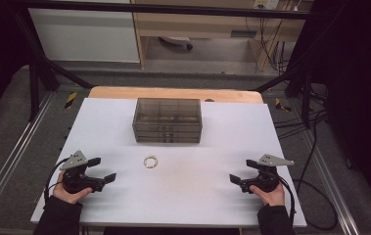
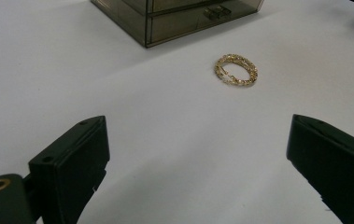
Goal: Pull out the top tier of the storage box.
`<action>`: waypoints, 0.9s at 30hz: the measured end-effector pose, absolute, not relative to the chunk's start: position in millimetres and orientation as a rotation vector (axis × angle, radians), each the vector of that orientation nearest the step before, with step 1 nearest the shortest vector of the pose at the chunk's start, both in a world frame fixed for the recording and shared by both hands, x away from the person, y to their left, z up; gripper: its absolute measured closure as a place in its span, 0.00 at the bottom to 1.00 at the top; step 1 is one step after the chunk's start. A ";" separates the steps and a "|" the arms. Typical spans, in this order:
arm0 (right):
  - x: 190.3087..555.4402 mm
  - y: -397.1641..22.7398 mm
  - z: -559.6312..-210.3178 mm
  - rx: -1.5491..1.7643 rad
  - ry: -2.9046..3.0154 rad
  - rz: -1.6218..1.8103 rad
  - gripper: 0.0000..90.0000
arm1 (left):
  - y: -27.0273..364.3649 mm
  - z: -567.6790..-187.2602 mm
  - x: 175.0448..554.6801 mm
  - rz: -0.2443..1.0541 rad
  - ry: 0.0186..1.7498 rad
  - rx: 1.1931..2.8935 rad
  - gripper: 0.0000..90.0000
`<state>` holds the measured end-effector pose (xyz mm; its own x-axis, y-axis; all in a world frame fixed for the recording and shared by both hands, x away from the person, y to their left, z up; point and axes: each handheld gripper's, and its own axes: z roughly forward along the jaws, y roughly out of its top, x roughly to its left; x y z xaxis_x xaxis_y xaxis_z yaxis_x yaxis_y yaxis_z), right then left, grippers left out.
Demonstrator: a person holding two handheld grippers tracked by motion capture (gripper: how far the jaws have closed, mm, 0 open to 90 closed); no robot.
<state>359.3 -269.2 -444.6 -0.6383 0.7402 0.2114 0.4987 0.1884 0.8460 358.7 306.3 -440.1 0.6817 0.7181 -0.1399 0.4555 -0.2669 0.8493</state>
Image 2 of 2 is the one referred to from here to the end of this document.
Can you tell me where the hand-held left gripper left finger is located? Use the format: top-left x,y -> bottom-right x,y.
28,115 -> 111,224

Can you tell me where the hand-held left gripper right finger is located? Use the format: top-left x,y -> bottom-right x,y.
286,114 -> 354,224

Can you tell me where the smoky transparent drawer box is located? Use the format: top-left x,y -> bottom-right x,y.
90,0 -> 265,49

